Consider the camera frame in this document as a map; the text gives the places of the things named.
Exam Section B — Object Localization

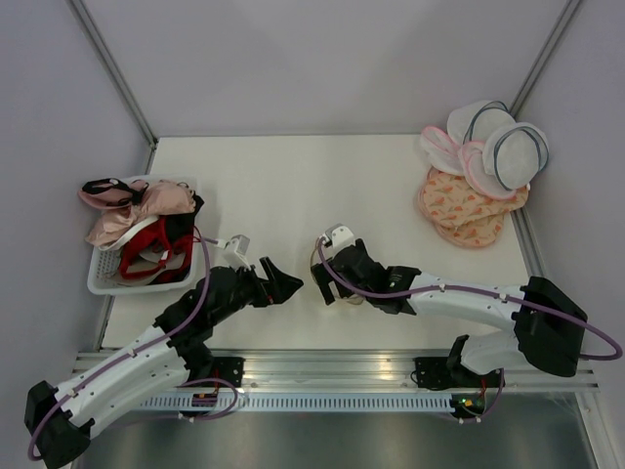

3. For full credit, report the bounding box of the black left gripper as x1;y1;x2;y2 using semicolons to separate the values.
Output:
211;256;303;325

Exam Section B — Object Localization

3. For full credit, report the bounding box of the round beige mesh laundry bag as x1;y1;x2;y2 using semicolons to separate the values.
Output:
309;242;364;306

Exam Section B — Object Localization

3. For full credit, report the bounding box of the pink satin bra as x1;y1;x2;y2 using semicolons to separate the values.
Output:
86;180;195;248

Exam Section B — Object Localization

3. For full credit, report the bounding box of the pink black item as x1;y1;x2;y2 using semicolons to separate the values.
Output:
78;178;149;210

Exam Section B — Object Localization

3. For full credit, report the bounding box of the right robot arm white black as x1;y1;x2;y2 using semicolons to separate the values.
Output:
311;237;588;389

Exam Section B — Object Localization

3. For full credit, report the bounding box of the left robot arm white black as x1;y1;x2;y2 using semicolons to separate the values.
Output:
24;257;304;468

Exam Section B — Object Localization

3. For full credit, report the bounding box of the black bra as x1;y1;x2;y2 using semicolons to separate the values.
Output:
164;193;204;242

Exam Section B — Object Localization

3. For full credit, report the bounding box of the red bra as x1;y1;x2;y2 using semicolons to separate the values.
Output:
118;218;197;274

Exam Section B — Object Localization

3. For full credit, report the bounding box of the orange floral bag lower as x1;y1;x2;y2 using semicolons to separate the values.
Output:
435;214;504;248

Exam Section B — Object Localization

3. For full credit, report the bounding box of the white pink-trim mesh bag left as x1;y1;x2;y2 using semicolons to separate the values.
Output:
419;126;464;176

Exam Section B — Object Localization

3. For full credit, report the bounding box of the white pink-trim mesh bag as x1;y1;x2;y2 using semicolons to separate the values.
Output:
458;141;516;200
419;126;464;176

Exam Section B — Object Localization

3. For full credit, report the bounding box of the white pink-trim mesh bag right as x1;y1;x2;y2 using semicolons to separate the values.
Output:
458;141;516;200

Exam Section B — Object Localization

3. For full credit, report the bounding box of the white blue-trim mesh bag rear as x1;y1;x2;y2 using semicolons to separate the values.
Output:
446;100;516;146

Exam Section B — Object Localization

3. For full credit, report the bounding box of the white blue-trim mesh bag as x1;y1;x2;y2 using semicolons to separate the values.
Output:
482;122;550;191
446;100;516;146

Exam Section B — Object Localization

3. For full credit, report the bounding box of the white blue-trim mesh bag front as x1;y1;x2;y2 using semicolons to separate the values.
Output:
482;122;550;191

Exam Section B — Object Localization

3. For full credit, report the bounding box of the white plastic basket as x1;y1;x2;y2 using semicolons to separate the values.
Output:
87;174;201;296

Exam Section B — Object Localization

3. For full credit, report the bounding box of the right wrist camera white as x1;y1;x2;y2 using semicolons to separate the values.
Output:
320;224;355;251

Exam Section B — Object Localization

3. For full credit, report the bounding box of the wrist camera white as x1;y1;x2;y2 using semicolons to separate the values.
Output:
320;224;355;251
223;234;251;270

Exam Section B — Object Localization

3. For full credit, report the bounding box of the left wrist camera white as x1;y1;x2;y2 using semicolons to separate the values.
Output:
223;234;251;270

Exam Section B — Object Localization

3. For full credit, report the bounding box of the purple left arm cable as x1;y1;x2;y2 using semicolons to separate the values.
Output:
26;236;230;461

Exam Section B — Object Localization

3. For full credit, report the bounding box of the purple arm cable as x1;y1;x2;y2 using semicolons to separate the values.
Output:
316;236;624;362
26;236;230;461

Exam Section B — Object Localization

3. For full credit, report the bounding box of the aluminium table edge rail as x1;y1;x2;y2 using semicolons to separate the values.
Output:
72;346;600;392

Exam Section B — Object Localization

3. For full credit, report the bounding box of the white slotted cable duct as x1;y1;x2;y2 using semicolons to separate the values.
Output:
138;391;453;413

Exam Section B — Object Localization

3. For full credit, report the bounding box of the right side aluminium rail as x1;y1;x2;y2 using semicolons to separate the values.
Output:
510;212;570;356

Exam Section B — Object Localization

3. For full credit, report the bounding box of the left aluminium frame post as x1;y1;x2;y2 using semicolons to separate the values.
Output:
66;0;158;149

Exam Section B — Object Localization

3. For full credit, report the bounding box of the aluminium frame post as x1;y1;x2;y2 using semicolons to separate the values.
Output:
66;0;158;149
510;0;585;118

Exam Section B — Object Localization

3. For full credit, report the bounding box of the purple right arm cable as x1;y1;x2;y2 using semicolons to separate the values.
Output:
316;236;624;362

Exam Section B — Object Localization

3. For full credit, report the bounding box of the right aluminium frame post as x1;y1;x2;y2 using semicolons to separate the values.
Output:
510;0;585;118

